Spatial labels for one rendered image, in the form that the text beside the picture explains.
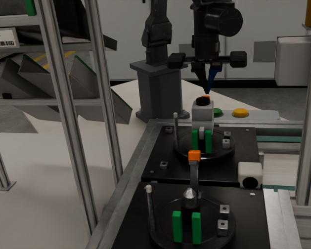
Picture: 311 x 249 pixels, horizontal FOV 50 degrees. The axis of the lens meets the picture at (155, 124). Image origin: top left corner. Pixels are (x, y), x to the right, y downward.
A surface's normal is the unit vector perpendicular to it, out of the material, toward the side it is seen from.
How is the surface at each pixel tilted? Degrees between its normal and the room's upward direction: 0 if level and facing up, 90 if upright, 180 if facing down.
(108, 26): 90
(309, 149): 90
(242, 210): 0
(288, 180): 0
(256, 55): 90
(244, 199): 0
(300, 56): 90
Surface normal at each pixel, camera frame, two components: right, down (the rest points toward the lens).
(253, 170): -0.08, -0.90
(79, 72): 0.93, 0.09
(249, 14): -0.22, 0.44
